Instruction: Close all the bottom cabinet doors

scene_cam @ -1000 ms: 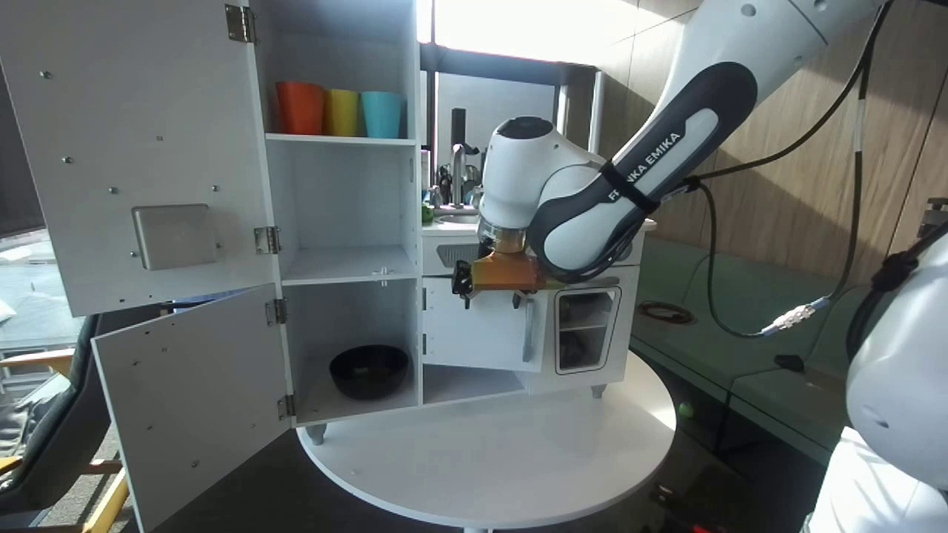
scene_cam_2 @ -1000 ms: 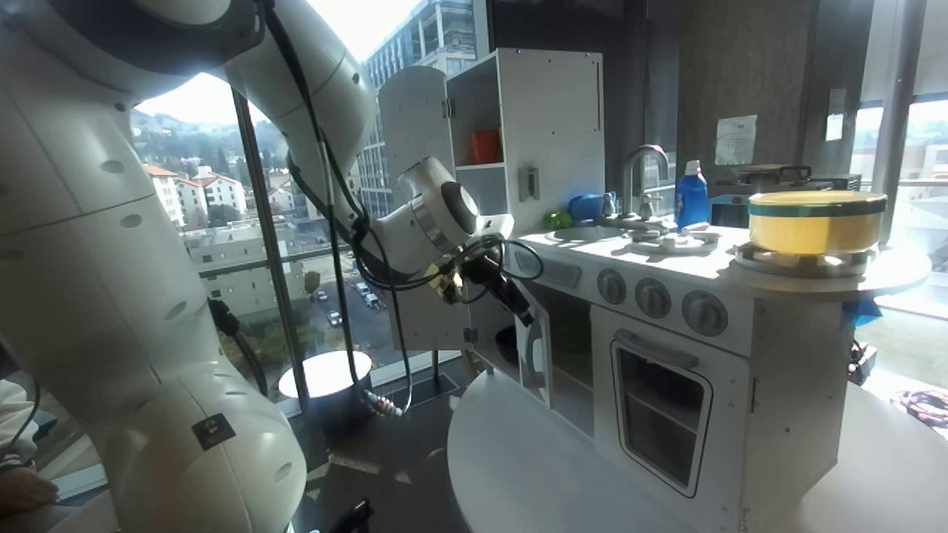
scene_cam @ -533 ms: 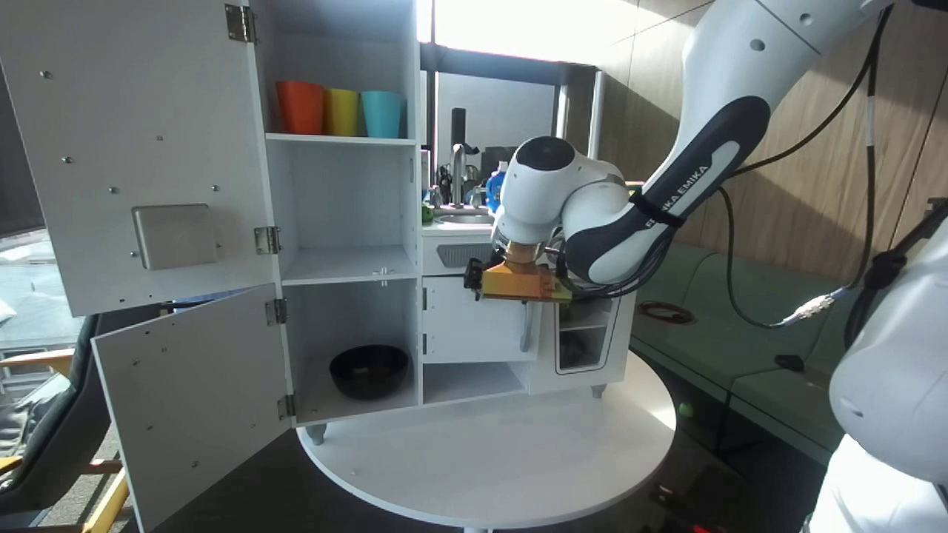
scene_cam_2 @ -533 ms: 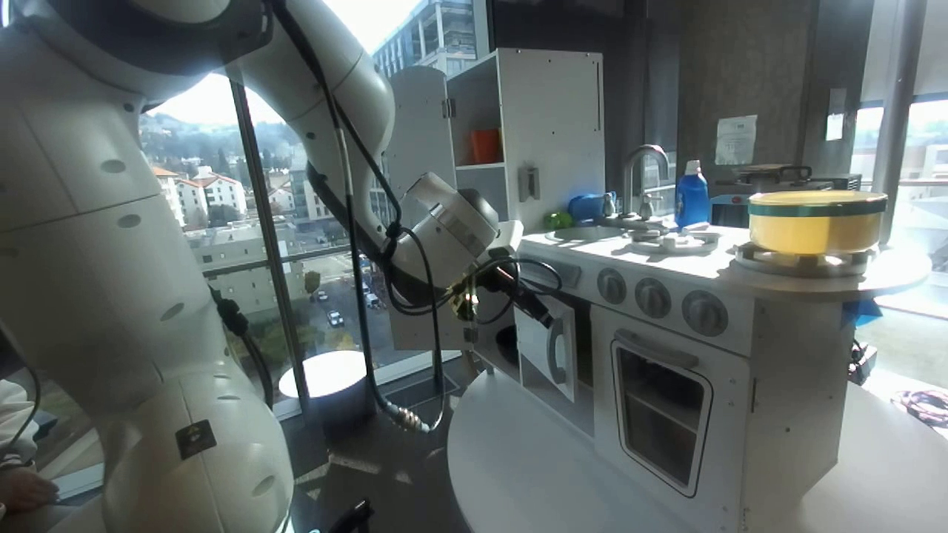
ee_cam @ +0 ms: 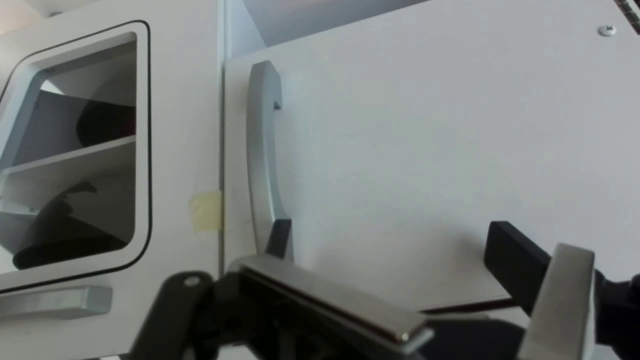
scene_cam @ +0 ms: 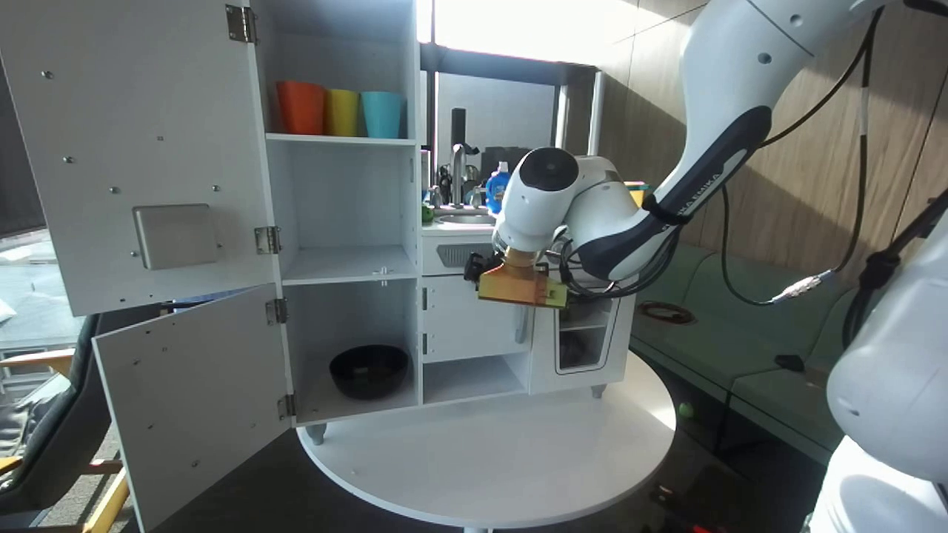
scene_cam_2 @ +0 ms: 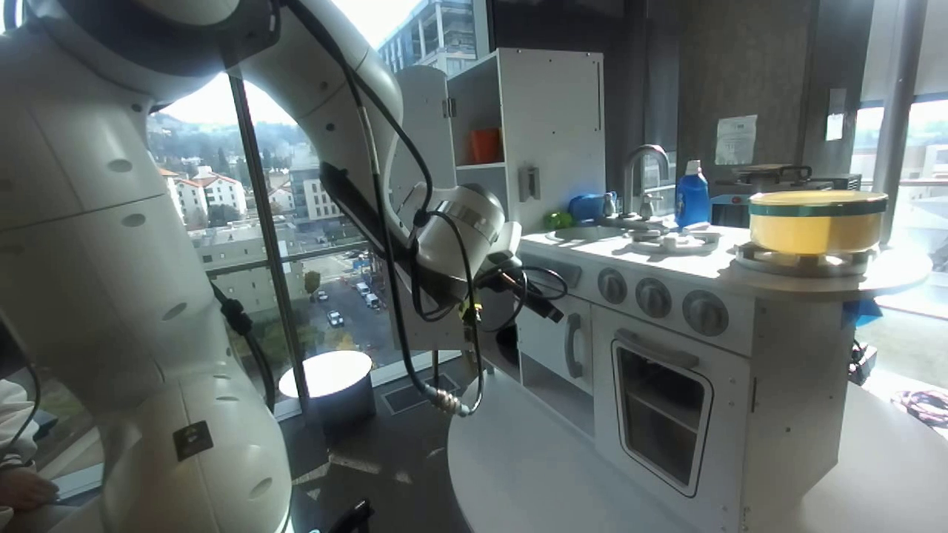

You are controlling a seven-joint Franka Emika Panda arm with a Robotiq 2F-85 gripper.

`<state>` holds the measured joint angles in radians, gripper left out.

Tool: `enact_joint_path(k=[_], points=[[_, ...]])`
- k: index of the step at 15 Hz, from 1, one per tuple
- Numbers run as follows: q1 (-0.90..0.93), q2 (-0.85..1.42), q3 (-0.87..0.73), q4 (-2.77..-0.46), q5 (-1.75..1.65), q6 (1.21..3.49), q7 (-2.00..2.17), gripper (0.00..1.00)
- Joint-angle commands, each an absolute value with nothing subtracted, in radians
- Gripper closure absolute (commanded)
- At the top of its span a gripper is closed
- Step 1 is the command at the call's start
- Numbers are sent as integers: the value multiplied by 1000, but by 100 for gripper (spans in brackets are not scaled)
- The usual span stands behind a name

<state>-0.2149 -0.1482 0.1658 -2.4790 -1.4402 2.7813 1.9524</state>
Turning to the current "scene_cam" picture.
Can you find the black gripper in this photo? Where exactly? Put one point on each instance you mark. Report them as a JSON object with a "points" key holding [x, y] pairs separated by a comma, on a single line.
{"points": [[485, 267]]}

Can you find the small white cabinet door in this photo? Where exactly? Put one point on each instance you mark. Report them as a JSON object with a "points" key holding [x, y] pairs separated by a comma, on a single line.
{"points": [[464, 327]]}

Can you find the white oven door with window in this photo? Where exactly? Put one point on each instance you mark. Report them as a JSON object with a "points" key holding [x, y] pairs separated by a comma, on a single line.
{"points": [[553, 370]]}

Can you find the large white cabinet door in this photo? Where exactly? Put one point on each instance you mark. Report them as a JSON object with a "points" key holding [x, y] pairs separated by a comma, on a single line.
{"points": [[195, 395]]}

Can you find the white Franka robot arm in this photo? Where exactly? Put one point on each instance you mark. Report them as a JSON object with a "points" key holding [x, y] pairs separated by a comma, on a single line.
{"points": [[730, 61]]}

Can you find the white toy kitchen cabinet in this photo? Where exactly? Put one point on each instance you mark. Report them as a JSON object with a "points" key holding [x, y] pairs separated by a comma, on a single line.
{"points": [[343, 212]]}

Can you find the tall white cabinet door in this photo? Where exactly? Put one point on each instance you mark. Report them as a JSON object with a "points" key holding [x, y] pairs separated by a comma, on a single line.
{"points": [[139, 129]]}

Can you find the wooden block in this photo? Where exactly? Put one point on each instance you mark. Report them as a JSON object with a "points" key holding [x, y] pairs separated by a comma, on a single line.
{"points": [[521, 283]]}

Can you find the blue bottle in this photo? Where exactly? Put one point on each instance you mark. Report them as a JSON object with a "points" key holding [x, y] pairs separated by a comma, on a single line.
{"points": [[496, 188]]}

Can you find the toy kitchen faucet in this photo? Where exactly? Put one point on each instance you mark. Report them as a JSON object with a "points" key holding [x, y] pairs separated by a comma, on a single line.
{"points": [[460, 163]]}

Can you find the black bowl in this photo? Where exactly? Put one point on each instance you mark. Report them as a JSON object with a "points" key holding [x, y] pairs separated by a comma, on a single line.
{"points": [[368, 375]]}

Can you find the teal plastic cup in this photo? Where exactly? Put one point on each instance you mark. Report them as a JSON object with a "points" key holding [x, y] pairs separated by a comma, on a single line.
{"points": [[383, 117]]}

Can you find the round white table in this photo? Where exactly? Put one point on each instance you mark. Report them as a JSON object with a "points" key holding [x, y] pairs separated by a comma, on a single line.
{"points": [[493, 459]]}

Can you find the yellow plastic cup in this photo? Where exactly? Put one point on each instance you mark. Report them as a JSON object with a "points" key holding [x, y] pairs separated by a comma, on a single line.
{"points": [[343, 114]]}

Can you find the orange plastic cup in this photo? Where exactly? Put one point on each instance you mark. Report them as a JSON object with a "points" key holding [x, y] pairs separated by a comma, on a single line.
{"points": [[302, 107]]}

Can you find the green bench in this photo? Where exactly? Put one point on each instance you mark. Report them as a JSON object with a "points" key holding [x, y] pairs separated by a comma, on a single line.
{"points": [[741, 335]]}

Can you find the yellow wooden stick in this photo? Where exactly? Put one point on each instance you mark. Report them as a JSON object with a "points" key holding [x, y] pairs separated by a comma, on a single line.
{"points": [[109, 504]]}

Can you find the black chair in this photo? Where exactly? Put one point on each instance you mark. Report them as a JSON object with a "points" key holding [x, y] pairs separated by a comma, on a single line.
{"points": [[60, 434]]}

